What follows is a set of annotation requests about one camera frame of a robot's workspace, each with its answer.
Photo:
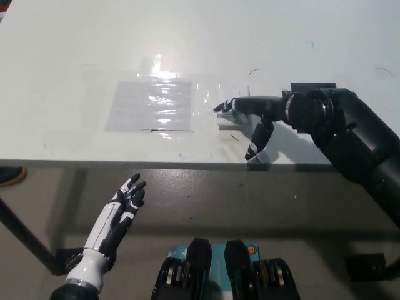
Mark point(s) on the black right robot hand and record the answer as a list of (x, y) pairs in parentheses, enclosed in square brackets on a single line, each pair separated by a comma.
[(259, 104)]

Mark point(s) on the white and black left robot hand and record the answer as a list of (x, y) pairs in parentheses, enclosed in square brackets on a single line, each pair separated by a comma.
[(103, 225)]

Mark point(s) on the white wall light switch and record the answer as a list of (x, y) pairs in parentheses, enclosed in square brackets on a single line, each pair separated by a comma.
[(231, 123)]

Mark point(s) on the black tape patch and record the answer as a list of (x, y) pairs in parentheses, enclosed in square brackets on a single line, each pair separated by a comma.
[(312, 86)]

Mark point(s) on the clear plastic film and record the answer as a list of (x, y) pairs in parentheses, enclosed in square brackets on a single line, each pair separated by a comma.
[(203, 93)]

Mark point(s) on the dark shoe tan sole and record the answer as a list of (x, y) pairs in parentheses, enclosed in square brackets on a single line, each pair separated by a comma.
[(12, 176)]

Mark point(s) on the red patterned object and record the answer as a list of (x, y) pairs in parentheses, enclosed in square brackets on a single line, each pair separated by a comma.
[(4, 7)]

